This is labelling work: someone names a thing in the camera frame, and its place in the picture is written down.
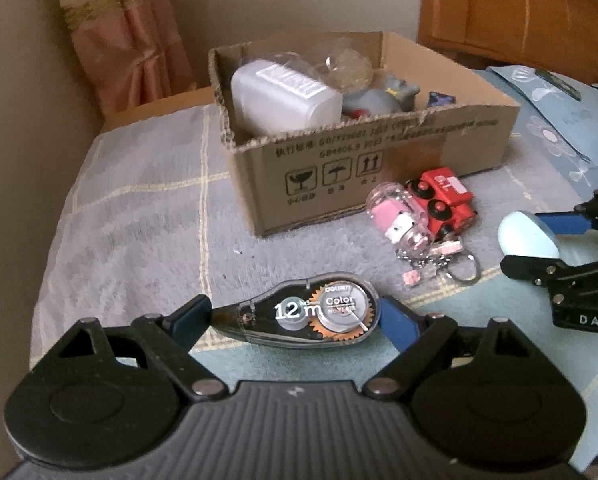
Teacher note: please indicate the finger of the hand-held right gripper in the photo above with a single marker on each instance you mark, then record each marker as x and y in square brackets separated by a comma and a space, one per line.
[569, 222]
[529, 270]

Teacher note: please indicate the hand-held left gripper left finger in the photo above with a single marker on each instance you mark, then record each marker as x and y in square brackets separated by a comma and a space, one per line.
[193, 321]

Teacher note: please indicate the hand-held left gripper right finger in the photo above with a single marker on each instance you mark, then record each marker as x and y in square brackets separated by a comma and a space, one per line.
[401, 322]

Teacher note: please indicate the light blue round case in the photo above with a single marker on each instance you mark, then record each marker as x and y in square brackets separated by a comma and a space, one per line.
[524, 235]

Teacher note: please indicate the correction tape dispenser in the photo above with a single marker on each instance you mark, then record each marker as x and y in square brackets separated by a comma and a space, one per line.
[299, 312]

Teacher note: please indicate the brown cardboard box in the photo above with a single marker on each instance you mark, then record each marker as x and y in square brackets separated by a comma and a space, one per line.
[299, 180]

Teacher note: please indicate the black toy car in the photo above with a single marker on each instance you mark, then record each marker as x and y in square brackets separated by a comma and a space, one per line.
[439, 99]

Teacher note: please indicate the grey toy animal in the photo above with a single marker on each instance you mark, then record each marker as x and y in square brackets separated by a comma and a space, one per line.
[374, 100]

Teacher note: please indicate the white plastic container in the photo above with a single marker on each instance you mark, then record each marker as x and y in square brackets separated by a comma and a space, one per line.
[279, 97]

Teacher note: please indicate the clear plastic jar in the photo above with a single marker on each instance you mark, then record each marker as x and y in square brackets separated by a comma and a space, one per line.
[291, 60]

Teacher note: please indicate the blue floral pillow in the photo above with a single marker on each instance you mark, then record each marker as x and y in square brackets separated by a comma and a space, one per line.
[549, 125]

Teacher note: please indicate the red toy train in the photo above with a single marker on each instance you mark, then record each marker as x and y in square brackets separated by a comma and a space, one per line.
[449, 200]

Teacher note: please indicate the checked printed blanket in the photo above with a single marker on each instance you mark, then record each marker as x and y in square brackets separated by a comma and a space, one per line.
[144, 220]

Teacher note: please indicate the dark patterned pouch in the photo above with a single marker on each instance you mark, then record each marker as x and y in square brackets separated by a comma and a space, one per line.
[559, 82]

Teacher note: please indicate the wooden headboard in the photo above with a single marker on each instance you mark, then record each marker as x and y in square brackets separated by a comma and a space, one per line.
[519, 10]

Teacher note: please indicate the pink curtain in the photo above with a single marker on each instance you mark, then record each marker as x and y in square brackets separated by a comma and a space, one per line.
[124, 35]

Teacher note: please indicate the wooden bed frame edge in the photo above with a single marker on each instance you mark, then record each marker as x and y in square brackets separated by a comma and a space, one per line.
[164, 105]

